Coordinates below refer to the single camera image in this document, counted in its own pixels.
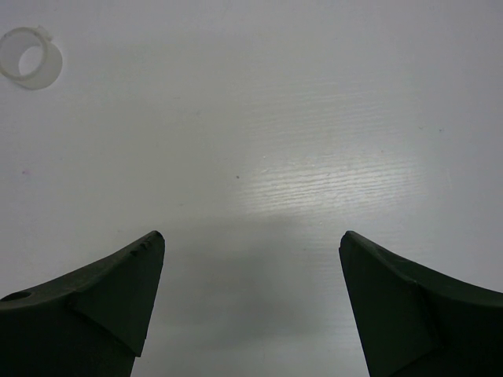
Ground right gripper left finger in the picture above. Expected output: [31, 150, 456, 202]
[1, 231, 165, 376]

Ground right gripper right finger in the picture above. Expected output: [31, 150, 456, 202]
[339, 231, 502, 376]

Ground small white tape roll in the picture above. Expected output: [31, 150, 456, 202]
[1, 26, 63, 90]

